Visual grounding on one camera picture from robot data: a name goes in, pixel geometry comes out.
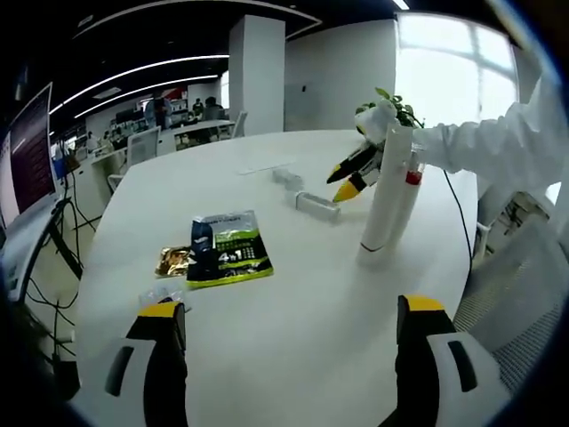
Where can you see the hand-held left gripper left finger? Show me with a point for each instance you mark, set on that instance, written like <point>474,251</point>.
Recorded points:
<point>164,351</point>

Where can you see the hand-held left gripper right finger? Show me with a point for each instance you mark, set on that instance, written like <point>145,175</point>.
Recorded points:
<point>420,347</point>

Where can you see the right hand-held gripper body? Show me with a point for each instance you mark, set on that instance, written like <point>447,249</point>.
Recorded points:
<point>375,120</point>

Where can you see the silver skincare bottle clear cap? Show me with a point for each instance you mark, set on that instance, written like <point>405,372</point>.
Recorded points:
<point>288,178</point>
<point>318,207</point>

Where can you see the white skincare tube red stripe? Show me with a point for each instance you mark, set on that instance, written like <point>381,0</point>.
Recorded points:
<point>382,213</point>

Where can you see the small clear skincare sachet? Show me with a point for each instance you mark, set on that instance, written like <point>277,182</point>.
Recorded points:
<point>160,295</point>

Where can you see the white skincare bottle red collar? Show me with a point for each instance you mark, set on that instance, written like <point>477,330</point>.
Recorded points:
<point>411,200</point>

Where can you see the gold skincare sachet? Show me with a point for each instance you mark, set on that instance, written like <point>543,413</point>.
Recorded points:
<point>173,262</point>

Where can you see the green black skincare sachet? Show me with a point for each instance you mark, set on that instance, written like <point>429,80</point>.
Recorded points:
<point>229,253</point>

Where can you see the potted green plant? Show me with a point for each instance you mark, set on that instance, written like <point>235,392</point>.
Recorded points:
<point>402,111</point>

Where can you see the large bright window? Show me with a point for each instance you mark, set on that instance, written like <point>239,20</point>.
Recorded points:
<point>453,66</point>

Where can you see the white mesh office chair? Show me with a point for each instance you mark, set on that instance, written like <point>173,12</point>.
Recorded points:
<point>511,302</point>

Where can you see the black floor box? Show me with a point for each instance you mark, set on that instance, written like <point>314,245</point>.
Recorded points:
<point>66,376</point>

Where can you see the white background office chair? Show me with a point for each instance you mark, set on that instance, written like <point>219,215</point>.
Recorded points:
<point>240,122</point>
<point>144,144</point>

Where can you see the white desk black legs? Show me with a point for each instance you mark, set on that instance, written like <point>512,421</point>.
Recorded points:
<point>24,253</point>

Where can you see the long ceiling light strip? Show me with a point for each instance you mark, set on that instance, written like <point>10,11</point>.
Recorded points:
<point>178,60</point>
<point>155,84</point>

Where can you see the computer monitor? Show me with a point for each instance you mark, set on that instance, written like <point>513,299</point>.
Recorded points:
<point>29,155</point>

